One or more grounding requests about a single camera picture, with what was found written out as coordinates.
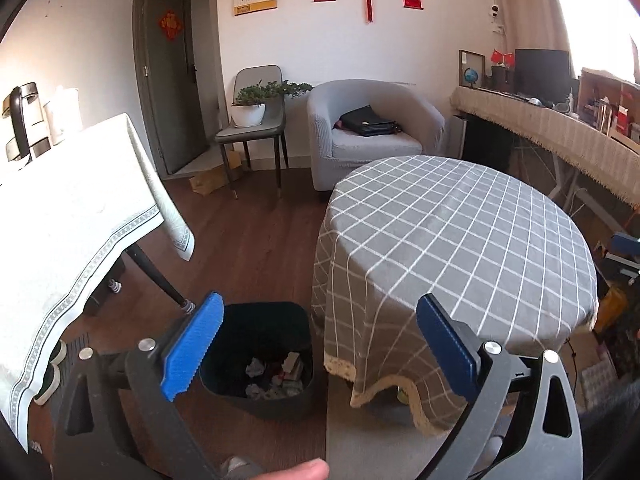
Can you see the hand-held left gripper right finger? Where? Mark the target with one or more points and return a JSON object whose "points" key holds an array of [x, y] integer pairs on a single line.
{"points": [[445, 345]]}

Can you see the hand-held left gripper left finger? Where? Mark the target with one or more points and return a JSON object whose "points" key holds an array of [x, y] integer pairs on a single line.
{"points": [[192, 345]]}

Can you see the dark plastic waste bin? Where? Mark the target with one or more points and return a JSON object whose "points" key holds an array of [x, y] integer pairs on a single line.
{"points": [[260, 330]]}

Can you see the striped table leg sock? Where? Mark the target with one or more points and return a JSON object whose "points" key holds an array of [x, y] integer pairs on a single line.
{"points": [[115, 286], [187, 307]]}

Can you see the crumpled paper wad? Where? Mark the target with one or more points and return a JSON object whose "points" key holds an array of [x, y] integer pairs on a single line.
{"points": [[255, 367]]}

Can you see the black table leg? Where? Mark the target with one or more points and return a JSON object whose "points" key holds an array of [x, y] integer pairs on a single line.
{"points": [[155, 275]]}

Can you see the pile of wrappers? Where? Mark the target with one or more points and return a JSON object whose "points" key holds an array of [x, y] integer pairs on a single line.
{"points": [[287, 382]]}

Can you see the grey checked tablecloth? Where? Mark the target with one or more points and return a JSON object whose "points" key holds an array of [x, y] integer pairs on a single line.
{"points": [[450, 230]]}

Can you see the pair of white slippers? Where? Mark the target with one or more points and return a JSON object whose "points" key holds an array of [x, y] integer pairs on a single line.
{"points": [[50, 375]]}

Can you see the cardboard box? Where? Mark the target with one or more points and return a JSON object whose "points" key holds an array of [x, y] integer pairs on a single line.
{"points": [[210, 180]]}

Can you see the yellow bag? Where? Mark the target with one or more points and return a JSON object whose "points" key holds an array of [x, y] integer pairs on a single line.
{"points": [[611, 310]]}

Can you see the white tablecloth with patterned border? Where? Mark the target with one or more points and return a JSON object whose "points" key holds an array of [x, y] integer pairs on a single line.
{"points": [[75, 210]]}

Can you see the dark cloth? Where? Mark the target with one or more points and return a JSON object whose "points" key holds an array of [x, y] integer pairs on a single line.
{"points": [[615, 435]]}

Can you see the grey armchair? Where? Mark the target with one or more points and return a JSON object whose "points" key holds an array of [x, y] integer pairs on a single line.
{"points": [[375, 152]]}

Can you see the blue box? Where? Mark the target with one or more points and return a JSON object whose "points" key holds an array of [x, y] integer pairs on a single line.
{"points": [[625, 246]]}

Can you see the white floor appliance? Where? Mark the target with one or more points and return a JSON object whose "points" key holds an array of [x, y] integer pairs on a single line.
{"points": [[458, 135]]}

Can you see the grey chair with black legs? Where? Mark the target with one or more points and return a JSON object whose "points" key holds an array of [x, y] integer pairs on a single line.
{"points": [[250, 132]]}

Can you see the black bag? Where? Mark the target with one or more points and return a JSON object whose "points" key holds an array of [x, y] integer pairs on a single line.
{"points": [[367, 122]]}

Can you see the beige fringed desk cloth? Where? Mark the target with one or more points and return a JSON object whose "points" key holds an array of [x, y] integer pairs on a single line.
{"points": [[550, 130]]}

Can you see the grey door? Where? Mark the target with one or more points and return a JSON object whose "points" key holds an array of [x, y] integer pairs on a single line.
{"points": [[170, 95]]}

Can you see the green potted plant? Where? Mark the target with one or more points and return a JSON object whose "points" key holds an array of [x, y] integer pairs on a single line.
{"points": [[265, 91]]}

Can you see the white paper roll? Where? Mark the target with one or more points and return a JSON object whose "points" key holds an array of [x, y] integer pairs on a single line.
{"points": [[62, 115]]}

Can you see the framed globe picture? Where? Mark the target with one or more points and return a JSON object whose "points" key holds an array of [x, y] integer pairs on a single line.
{"points": [[471, 70]]}

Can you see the black monitor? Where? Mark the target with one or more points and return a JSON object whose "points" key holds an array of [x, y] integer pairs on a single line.
{"points": [[542, 72]]}

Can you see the wooden desk shelf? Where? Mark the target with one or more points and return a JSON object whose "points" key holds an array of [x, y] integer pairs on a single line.
{"points": [[610, 105]]}

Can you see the small red flags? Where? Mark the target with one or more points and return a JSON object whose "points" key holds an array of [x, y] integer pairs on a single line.
{"points": [[502, 57]]}

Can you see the red door decoration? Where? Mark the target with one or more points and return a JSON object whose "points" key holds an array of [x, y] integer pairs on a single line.
{"points": [[170, 25]]}

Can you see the white security camera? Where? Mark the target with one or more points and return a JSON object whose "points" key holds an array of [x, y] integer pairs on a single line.
{"points": [[495, 14]]}

